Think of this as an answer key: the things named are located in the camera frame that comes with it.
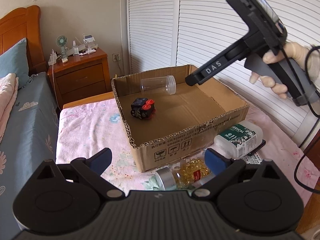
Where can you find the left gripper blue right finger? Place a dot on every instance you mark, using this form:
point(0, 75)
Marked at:
point(225, 171)

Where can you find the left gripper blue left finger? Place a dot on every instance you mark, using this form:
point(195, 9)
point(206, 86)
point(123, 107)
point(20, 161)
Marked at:
point(90, 171)

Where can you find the white medical bottle green label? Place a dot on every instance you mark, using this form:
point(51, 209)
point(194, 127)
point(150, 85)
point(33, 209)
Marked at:
point(240, 139)

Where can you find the clear bottle yellow capsules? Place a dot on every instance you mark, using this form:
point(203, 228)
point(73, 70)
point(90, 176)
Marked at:
point(182, 175)

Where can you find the gloved right hand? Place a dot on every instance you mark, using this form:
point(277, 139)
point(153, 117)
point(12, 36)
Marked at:
point(293, 72)

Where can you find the clear box barcode label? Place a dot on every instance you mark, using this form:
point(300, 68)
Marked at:
point(254, 159)

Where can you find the pink floral cloth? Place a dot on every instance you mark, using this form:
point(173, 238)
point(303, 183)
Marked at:
point(85, 130)

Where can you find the blue bed sheet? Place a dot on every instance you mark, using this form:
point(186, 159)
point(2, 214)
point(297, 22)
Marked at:
point(29, 138)

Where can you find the brown cardboard box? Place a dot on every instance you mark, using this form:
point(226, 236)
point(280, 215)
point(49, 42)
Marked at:
point(183, 123)

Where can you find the black toy car red wheels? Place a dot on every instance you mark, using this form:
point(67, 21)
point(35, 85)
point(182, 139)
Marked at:
point(143, 108)

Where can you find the wooden nightstand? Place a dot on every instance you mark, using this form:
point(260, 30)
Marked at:
point(80, 77)

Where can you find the white louvered closet doors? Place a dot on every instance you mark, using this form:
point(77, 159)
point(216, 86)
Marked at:
point(164, 33)

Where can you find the clear plastic jar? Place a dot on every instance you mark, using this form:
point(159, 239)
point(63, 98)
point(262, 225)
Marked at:
point(163, 84)

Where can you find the white power strip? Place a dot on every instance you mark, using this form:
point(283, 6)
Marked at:
point(52, 59)

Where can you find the clear spray bottle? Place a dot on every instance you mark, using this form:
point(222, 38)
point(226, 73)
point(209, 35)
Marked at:
point(75, 49)

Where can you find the pink folded quilt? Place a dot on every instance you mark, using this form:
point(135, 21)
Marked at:
point(9, 88)

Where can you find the white phone stand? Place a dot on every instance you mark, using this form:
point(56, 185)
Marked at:
point(89, 42)

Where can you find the small green desk fan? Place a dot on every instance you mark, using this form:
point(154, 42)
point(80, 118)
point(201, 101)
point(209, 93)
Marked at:
point(61, 42)

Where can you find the blue pillow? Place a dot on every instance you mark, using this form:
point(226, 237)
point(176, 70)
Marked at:
point(15, 61)

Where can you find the wooden bed headboard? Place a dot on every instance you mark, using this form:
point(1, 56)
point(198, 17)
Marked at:
point(24, 23)

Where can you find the wall outlet with plug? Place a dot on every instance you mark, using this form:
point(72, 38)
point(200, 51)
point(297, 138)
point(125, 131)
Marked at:
point(116, 57)

